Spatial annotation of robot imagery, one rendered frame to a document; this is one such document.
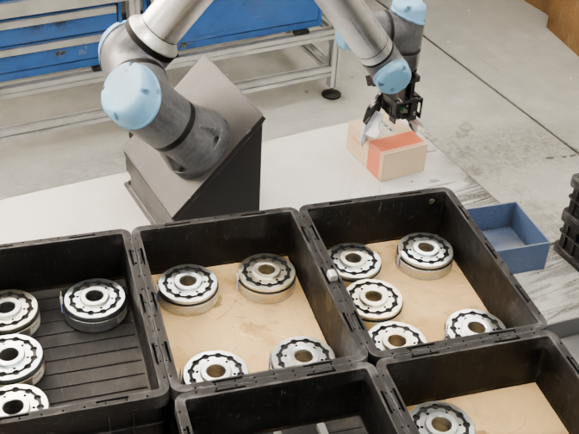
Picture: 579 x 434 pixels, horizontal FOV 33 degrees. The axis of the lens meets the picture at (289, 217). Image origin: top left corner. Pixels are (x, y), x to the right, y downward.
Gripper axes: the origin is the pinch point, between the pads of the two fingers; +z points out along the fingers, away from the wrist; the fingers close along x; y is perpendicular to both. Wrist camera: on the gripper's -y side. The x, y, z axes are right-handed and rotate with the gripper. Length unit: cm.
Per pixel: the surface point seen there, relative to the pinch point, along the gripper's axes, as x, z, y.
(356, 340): -51, -18, 71
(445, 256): -21, -10, 53
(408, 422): -52, -18, 89
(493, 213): 6.5, 1.1, 33.5
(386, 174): -4.5, 3.9, 8.2
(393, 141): -0.9, -1.7, 4.1
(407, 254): -27, -10, 50
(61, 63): -41, 42, -141
